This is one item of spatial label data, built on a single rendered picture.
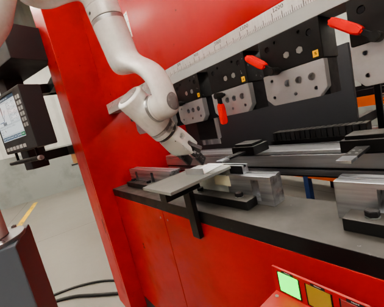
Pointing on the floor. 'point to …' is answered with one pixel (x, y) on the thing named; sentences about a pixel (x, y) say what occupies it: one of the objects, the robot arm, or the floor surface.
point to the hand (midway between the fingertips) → (194, 159)
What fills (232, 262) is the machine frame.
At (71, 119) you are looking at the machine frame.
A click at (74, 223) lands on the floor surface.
